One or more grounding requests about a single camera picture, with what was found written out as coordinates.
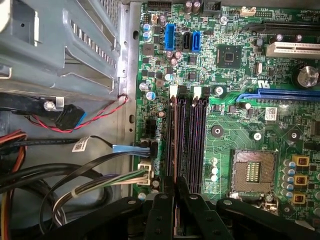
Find blue pin header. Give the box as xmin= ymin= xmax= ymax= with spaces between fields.
xmin=164 ymin=23 xmax=177 ymax=51

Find white expansion slot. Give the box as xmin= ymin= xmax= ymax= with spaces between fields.
xmin=265 ymin=41 xmax=320 ymax=58

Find blue SATA port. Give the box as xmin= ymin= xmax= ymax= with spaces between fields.
xmin=191 ymin=30 xmax=202 ymax=53

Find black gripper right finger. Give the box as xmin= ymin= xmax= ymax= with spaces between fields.
xmin=177 ymin=177 xmax=320 ymax=240

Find black expansion slot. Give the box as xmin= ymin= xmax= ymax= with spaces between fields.
xmin=246 ymin=19 xmax=320 ymax=33

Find white plug multicolour wires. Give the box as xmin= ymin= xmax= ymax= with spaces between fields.
xmin=52 ymin=163 xmax=153 ymax=227

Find grey metal disk bay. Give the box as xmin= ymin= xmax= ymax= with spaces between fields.
xmin=0 ymin=0 xmax=121 ymax=101

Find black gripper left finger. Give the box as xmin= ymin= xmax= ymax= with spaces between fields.
xmin=42 ymin=176 xmax=175 ymax=240

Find thick black cable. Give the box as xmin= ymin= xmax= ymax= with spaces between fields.
xmin=0 ymin=163 xmax=111 ymax=201

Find black four pin socket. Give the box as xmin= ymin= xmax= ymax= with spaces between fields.
xmin=146 ymin=119 xmax=158 ymax=136

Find silver coin cell battery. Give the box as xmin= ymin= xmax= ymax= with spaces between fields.
xmin=291 ymin=63 xmax=320 ymax=89

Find white barcode board sticker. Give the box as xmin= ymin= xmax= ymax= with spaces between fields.
xmin=264 ymin=106 xmax=278 ymax=121

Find blue expansion slot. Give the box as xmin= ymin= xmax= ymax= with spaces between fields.
xmin=236 ymin=87 xmax=320 ymax=102

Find black flat data cable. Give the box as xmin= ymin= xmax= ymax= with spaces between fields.
xmin=38 ymin=149 xmax=152 ymax=236

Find black SATA port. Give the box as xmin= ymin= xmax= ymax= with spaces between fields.
xmin=183 ymin=33 xmax=193 ymax=53

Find yellow coil inductor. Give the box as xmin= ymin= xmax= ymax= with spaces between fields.
xmin=291 ymin=154 xmax=310 ymax=168
xmin=291 ymin=192 xmax=307 ymax=205
xmin=292 ymin=174 xmax=308 ymax=186

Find green motherboard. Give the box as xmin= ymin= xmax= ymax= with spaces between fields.
xmin=134 ymin=0 xmax=320 ymax=226

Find orange power wire bundle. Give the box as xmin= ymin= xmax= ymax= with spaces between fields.
xmin=0 ymin=129 xmax=28 ymax=240

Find black PC case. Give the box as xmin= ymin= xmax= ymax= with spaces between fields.
xmin=0 ymin=0 xmax=142 ymax=240

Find metal socket cover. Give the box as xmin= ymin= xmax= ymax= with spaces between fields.
xmin=226 ymin=192 xmax=280 ymax=216

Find blue cable plug tab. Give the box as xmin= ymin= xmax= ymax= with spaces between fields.
xmin=112 ymin=144 xmax=151 ymax=158

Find RAM slot black clips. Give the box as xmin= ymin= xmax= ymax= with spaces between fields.
xmin=198 ymin=86 xmax=213 ymax=195
xmin=177 ymin=84 xmax=188 ymax=195

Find thin black tagged cable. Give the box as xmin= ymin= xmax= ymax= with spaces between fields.
xmin=0 ymin=134 xmax=151 ymax=156

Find CPU socket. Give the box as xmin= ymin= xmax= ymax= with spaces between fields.
xmin=229 ymin=148 xmax=278 ymax=195

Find red black twisted wire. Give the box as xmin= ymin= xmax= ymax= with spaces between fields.
xmin=27 ymin=93 xmax=130 ymax=133

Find black chipset chip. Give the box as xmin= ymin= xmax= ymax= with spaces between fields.
xmin=216 ymin=44 xmax=243 ymax=68

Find black and blue cable plug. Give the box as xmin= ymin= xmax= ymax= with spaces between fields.
xmin=56 ymin=104 xmax=87 ymax=131

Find white barcode cable tag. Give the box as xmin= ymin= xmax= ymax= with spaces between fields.
xmin=71 ymin=136 xmax=90 ymax=153

